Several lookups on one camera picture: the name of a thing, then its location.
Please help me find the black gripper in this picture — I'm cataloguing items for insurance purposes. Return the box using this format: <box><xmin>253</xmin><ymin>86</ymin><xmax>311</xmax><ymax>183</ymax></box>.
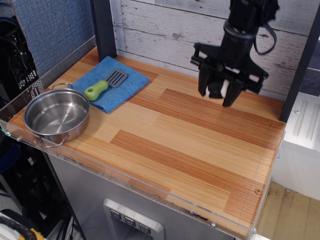
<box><xmin>191</xmin><ymin>23</ymin><xmax>269</xmax><ymax>107</ymax></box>

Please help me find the plush sushi roll toy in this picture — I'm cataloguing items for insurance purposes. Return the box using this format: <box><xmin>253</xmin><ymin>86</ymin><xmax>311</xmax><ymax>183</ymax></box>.
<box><xmin>204</xmin><ymin>76</ymin><xmax>230</xmax><ymax>99</ymax></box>

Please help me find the stainless steel bowl with handles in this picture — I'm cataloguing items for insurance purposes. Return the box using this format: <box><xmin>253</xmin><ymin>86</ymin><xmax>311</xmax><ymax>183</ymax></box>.
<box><xmin>23</xmin><ymin>83</ymin><xmax>90</xmax><ymax>149</ymax></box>

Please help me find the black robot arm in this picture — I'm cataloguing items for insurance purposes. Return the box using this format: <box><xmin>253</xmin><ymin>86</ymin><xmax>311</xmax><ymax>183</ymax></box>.
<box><xmin>191</xmin><ymin>0</ymin><xmax>280</xmax><ymax>107</ymax></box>

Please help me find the white ribbed appliance top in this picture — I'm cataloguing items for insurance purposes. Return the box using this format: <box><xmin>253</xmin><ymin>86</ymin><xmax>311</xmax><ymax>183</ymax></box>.
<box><xmin>284</xmin><ymin>92</ymin><xmax>320</xmax><ymax>152</ymax></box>

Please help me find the silver dispenser panel with buttons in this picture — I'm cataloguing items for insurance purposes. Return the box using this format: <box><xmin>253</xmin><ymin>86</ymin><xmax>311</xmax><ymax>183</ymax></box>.
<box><xmin>103</xmin><ymin>198</ymin><xmax>165</xmax><ymax>240</ymax></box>

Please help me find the dark right frame post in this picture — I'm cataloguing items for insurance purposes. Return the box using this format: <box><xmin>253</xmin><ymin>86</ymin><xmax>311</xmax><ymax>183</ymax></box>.
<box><xmin>279</xmin><ymin>6</ymin><xmax>320</xmax><ymax>123</ymax></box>

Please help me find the dark frame post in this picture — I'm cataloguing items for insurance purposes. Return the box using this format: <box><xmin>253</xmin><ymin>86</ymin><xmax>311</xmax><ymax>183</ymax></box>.
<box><xmin>90</xmin><ymin>0</ymin><xmax>117</xmax><ymax>62</ymax></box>
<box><xmin>279</xmin><ymin>6</ymin><xmax>320</xmax><ymax>123</ymax></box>

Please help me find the green handled grey spatula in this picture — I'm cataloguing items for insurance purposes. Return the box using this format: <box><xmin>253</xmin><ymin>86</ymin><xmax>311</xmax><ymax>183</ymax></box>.
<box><xmin>84</xmin><ymin>69</ymin><xmax>128</xmax><ymax>102</ymax></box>

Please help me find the dark left frame post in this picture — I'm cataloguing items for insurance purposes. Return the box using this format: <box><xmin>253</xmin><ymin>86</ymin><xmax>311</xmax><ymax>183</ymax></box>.
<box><xmin>90</xmin><ymin>0</ymin><xmax>117</xmax><ymax>62</ymax></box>

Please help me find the yellow black hose end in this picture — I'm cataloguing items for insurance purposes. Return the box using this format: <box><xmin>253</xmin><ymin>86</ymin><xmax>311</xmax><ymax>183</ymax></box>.
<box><xmin>0</xmin><ymin>214</ymin><xmax>42</xmax><ymax>240</ymax></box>

